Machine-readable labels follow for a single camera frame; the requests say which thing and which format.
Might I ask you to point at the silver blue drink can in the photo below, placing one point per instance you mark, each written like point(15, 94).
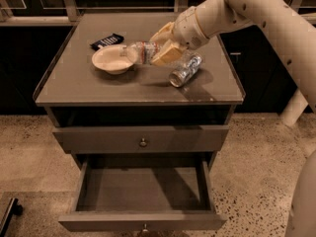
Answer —
point(185, 68)

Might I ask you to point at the clear plastic water bottle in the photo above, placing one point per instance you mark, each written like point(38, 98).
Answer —
point(141, 52)

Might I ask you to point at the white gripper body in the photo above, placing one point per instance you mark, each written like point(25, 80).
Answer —
point(187, 28)

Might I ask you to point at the white paper bowl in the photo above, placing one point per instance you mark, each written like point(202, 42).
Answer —
point(112, 59)

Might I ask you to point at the open grey middle drawer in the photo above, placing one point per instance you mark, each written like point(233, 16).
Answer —
point(123, 195)

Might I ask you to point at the round metal middle knob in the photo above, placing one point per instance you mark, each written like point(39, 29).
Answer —
point(144, 231)

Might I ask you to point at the white post in background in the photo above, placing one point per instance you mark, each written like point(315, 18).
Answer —
point(294, 109)

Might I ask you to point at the grey top drawer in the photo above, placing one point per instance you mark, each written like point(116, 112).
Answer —
point(125, 139)

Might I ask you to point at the round metal top knob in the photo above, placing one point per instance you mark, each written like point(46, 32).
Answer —
point(143, 142)

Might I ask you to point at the grey wooden drawer cabinet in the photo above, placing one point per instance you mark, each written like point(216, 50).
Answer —
point(76, 93)

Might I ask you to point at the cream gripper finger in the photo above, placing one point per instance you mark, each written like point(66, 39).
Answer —
point(164, 34)
point(168, 53)

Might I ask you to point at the round metal knob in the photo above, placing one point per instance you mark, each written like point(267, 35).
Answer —
point(144, 231)
point(143, 142)

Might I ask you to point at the dark blue snack packet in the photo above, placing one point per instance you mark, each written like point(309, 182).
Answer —
point(109, 40)

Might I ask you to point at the black object at floor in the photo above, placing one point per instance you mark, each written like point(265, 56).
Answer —
point(13, 208)

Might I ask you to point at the metal railing frame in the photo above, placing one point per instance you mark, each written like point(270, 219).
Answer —
point(98, 4)

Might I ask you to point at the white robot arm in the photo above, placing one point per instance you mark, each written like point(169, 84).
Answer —
point(292, 38)

